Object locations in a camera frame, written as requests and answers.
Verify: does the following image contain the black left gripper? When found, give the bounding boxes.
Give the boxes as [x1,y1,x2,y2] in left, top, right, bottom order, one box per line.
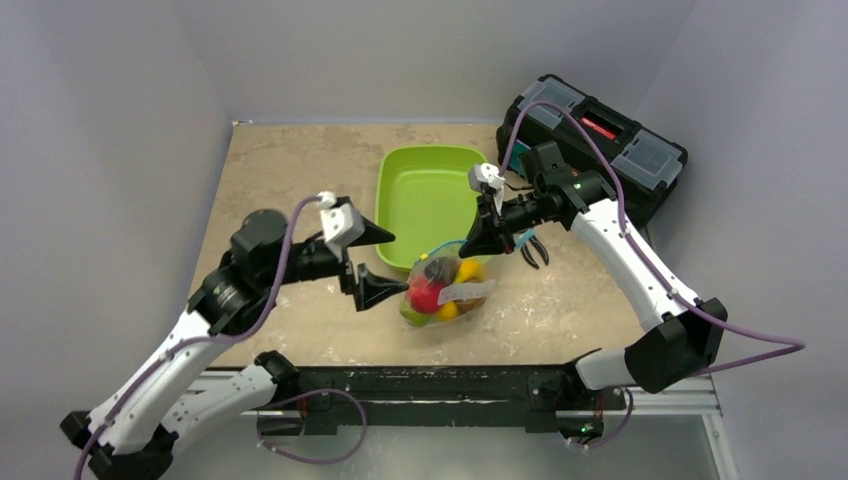
[266,215,409,305]

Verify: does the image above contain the yellow fake lemon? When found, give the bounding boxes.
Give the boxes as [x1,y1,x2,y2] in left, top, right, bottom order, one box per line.
[454,258,487,284]

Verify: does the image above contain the red fake apple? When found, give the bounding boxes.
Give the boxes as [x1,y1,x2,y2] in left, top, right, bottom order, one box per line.
[407,276,447,315]

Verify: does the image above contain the clear zip top bag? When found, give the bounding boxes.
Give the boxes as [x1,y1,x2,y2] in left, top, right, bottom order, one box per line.
[399,240,514,329]

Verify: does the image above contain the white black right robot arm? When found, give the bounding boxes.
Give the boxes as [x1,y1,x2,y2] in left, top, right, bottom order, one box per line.
[459,142,727,407]

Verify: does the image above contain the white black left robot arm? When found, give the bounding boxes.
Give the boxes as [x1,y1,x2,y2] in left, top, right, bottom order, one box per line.
[60,193,406,479]

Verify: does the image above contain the green fake pear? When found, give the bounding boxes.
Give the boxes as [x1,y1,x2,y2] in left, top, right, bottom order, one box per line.
[399,301,430,328]

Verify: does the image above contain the black grey pliers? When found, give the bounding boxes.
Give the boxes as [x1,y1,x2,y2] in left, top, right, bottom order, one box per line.
[516,229,550,270]

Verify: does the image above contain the green plastic tray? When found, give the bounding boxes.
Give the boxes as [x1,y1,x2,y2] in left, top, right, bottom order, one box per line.
[375,144,486,271]

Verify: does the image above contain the black toolbox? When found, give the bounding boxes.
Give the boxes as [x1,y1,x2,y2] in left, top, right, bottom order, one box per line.
[495,73,689,230]

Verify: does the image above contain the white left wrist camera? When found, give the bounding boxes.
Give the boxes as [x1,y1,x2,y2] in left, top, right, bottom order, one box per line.
[317,191,365,262]

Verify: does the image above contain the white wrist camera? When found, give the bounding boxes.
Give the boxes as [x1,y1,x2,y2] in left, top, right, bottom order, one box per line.
[317,191,365,262]
[467,163,505,193]

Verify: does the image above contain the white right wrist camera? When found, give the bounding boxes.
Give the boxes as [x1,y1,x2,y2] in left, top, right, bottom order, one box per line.
[467,163,505,193]

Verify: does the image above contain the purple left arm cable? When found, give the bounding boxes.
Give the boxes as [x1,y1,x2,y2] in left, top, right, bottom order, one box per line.
[71,195,367,480]

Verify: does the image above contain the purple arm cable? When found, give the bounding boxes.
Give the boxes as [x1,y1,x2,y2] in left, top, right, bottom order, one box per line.
[71,195,367,480]
[498,100,807,452]

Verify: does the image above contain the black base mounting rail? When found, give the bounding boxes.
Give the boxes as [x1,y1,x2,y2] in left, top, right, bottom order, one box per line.
[253,352,625,439]

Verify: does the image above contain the aluminium frame rail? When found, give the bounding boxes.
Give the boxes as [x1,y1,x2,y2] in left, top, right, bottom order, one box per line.
[192,370,740,480]

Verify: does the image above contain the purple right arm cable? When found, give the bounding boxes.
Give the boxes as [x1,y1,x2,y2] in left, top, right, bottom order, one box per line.
[498,100,807,452]

